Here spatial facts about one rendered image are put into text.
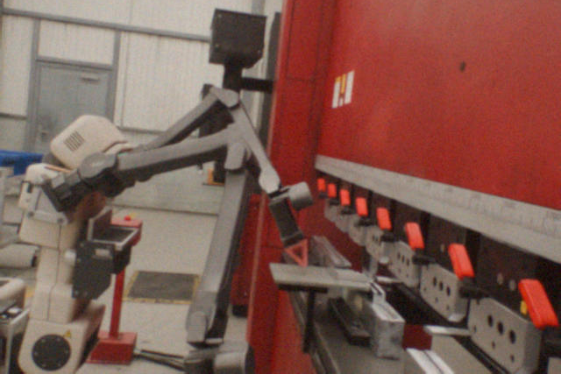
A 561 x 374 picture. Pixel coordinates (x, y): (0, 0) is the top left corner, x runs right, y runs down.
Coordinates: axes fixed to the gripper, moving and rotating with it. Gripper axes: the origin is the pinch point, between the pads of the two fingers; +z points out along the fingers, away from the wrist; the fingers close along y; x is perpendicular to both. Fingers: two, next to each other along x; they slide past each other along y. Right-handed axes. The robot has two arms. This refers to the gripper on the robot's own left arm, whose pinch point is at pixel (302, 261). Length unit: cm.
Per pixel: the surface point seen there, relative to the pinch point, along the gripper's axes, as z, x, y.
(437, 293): -1, -19, -58
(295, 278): 1.6, 3.8, -7.6
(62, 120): -165, 247, 717
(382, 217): -10.8, -20.5, -31.5
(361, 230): -2.7, -18.8, -4.6
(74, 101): -186, 219, 717
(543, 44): -37, -40, -79
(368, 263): 7.1, -17.2, -3.3
